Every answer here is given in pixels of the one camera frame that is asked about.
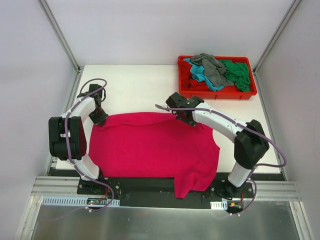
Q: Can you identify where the red plastic bin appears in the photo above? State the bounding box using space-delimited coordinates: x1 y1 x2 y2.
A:
177 55 258 100

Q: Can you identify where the right white cable duct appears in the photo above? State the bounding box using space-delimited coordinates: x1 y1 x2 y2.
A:
210 199 228 211

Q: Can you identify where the left aluminium frame post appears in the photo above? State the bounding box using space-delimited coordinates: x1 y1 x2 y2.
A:
37 0 81 73

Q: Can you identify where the teal t shirt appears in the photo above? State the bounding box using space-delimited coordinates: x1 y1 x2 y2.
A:
183 58 224 92

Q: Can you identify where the right aluminium frame post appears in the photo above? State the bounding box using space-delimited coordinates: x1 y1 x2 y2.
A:
253 0 303 74

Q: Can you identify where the grey t shirt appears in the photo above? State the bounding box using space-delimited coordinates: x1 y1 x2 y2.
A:
190 53 235 88

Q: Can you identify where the magenta t shirt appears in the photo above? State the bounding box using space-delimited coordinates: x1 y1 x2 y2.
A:
88 112 220 199

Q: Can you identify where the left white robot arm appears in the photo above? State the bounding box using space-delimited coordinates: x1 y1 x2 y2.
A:
48 83 108 195

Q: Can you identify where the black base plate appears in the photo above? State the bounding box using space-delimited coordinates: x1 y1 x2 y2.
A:
48 169 255 208

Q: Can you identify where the green t shirt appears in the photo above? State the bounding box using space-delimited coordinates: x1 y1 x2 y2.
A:
220 59 251 93

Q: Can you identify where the aluminium frame post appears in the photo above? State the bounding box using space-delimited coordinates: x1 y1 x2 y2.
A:
253 0 303 74
37 0 81 73

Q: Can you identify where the white cable duct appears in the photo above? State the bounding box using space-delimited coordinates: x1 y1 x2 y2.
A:
42 196 120 208
210 199 228 211

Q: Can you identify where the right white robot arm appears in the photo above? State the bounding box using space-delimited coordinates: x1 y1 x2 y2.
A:
165 92 270 199

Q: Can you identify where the red t shirt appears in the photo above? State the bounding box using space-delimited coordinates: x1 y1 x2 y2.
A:
178 60 210 92

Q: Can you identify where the left white cable duct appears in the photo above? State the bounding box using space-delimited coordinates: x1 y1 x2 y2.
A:
42 196 120 208

